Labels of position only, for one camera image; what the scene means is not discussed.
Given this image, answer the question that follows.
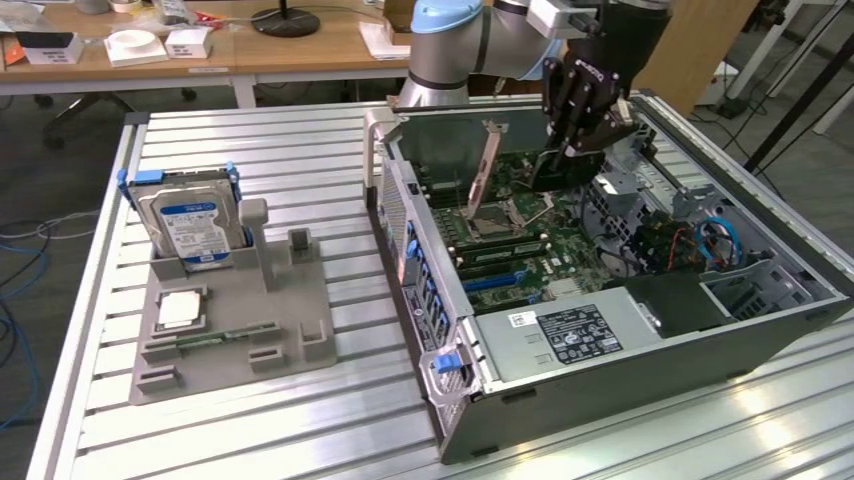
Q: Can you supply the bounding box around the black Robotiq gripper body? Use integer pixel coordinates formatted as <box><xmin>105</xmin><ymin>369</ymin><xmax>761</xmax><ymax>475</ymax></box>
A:
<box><xmin>564</xmin><ymin>0</ymin><xmax>669</xmax><ymax>139</ymax></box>

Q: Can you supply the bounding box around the graphics card with metal bracket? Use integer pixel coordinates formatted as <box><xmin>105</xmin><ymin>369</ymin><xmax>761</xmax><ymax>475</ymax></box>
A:
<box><xmin>466</xmin><ymin>118</ymin><xmax>608</xmax><ymax>222</ymax></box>

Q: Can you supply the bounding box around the grey metal drive cage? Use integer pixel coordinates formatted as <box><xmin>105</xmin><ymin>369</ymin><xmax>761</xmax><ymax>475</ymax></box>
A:
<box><xmin>578</xmin><ymin>142</ymin><xmax>669</xmax><ymax>251</ymax></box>

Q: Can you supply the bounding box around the black power brick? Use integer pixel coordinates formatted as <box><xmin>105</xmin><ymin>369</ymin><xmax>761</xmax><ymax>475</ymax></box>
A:
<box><xmin>714</xmin><ymin>97</ymin><xmax>754</xmax><ymax>120</ymax></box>

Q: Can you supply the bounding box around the metal socket cover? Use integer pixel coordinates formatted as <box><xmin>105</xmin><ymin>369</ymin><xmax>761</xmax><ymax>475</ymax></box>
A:
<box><xmin>506</xmin><ymin>192</ymin><xmax>557</xmax><ymax>226</ymax></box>

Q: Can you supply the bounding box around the green motherboard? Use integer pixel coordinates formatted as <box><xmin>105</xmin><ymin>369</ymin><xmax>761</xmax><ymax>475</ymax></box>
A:
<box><xmin>420</xmin><ymin>177</ymin><xmax>626</xmax><ymax>314</ymax></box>

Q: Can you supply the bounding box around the CPU socket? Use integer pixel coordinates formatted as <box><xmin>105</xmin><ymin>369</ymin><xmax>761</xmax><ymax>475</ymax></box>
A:
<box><xmin>465</xmin><ymin>203</ymin><xmax>520</xmax><ymax>240</ymax></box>

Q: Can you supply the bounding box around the black slanted pole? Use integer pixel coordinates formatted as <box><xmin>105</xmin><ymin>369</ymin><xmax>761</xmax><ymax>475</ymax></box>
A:
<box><xmin>744</xmin><ymin>44</ymin><xmax>854</xmax><ymax>176</ymax></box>

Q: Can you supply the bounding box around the white paper stack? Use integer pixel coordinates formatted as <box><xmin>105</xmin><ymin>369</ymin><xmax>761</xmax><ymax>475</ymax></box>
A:
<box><xmin>358</xmin><ymin>19</ymin><xmax>414</xmax><ymax>61</ymax></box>

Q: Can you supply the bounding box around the brown cardboard box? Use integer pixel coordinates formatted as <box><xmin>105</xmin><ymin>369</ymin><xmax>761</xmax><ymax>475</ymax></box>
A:
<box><xmin>383</xmin><ymin>0</ymin><xmax>417</xmax><ymax>34</ymax></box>

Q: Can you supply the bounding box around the blue expansion slot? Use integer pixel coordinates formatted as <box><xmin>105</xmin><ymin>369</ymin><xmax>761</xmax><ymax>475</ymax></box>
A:
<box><xmin>464</xmin><ymin>267</ymin><xmax>533</xmax><ymax>295</ymax></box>

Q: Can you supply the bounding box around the wooden desk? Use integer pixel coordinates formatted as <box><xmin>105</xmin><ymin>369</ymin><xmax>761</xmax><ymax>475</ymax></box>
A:
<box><xmin>233</xmin><ymin>0</ymin><xmax>600</xmax><ymax>109</ymax></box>
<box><xmin>0</xmin><ymin>0</ymin><xmax>259</xmax><ymax>109</ymax></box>

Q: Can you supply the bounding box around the grey disk bay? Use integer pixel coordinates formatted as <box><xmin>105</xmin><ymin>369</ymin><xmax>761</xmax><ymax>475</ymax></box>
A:
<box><xmin>700</xmin><ymin>252</ymin><xmax>813</xmax><ymax>321</ymax></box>

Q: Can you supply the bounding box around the black round lamp base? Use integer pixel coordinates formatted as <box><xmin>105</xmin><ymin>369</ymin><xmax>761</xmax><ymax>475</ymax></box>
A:
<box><xmin>250</xmin><ymin>0</ymin><xmax>322</xmax><ymax>39</ymax></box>

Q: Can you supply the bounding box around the grey power supply unit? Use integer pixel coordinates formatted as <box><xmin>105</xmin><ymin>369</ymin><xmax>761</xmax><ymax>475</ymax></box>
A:
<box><xmin>466</xmin><ymin>287</ymin><xmax>669</xmax><ymax>396</ymax></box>

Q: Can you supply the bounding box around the small white labelled box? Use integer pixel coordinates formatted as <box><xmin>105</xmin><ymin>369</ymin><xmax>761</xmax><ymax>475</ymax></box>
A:
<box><xmin>165</xmin><ymin>27</ymin><xmax>215</xmax><ymax>60</ymax></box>

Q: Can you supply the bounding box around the open dark grey PC case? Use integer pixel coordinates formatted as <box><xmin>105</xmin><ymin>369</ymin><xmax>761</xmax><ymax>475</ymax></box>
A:
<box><xmin>363</xmin><ymin>89</ymin><xmax>854</xmax><ymax>464</ymax></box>

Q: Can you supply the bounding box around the hard disk with blue caddy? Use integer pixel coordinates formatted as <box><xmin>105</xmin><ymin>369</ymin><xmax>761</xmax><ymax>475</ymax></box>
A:
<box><xmin>117</xmin><ymin>160</ymin><xmax>250</xmax><ymax>274</ymax></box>

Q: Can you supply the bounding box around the grey plastic parts rack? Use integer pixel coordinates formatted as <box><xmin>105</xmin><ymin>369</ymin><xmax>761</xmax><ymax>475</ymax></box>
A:
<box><xmin>130</xmin><ymin>197</ymin><xmax>341</xmax><ymax>407</ymax></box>

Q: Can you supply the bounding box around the white box with round hole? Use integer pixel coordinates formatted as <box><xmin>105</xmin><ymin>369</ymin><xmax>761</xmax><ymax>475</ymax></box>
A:
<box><xmin>105</xmin><ymin>28</ymin><xmax>173</xmax><ymax>69</ymax></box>

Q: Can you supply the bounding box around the black office chair base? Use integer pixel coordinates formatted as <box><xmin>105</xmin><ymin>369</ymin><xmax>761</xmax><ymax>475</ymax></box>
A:
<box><xmin>33</xmin><ymin>87</ymin><xmax>199</xmax><ymax>149</ymax></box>

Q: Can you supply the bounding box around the silver CPU chip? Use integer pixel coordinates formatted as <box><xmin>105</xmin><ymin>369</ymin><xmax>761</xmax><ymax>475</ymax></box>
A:
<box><xmin>158</xmin><ymin>292</ymin><xmax>206</xmax><ymax>329</ymax></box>

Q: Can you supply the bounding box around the loose green RAM stick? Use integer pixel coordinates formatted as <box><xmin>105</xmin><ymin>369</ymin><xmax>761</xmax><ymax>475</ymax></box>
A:
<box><xmin>174</xmin><ymin>329</ymin><xmax>254</xmax><ymax>352</ymax></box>

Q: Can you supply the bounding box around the white box with black top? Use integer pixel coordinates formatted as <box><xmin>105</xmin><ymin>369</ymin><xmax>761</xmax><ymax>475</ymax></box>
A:
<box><xmin>14</xmin><ymin>30</ymin><xmax>87</xmax><ymax>66</ymax></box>

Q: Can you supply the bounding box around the orange box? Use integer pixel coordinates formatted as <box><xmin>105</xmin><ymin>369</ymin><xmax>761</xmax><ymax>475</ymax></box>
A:
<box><xmin>0</xmin><ymin>37</ymin><xmax>27</xmax><ymax>71</ymax></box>

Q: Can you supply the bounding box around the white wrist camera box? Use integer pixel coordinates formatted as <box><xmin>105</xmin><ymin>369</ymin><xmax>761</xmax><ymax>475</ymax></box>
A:
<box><xmin>525</xmin><ymin>0</ymin><xmax>606</xmax><ymax>37</ymax></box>

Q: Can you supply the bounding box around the white table frame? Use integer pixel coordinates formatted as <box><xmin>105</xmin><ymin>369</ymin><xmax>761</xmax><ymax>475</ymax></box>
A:
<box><xmin>724</xmin><ymin>0</ymin><xmax>854</xmax><ymax>136</ymax></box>

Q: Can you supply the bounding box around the red wire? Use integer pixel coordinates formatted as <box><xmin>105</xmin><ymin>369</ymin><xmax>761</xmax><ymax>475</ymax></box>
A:
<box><xmin>669</xmin><ymin>223</ymin><xmax>696</xmax><ymax>274</ymax></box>

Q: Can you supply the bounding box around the blue wire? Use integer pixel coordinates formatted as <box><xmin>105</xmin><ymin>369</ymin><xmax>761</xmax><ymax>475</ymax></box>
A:
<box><xmin>693</xmin><ymin>214</ymin><xmax>746</xmax><ymax>274</ymax></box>

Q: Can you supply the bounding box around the white floor cable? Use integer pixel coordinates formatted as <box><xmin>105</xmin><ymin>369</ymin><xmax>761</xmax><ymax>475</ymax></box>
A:
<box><xmin>0</xmin><ymin>209</ymin><xmax>102</xmax><ymax>241</ymax></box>

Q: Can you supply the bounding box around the blue floor cable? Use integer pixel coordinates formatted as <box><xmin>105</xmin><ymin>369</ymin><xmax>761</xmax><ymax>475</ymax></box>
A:
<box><xmin>0</xmin><ymin>239</ymin><xmax>55</xmax><ymax>431</ymax></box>

